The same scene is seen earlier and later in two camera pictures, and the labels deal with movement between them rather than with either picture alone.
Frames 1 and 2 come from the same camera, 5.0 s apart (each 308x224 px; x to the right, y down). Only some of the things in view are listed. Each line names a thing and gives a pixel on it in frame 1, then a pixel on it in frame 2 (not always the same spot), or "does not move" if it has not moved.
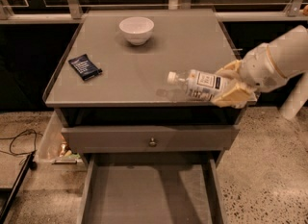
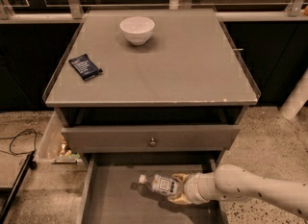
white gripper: (258, 68) -> (192, 187)
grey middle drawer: (149, 138) does not move
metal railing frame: (65, 0) does not move
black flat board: (9, 195) does not move
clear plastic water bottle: (199, 85) -> (160, 185)
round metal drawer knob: (152, 143) does not move
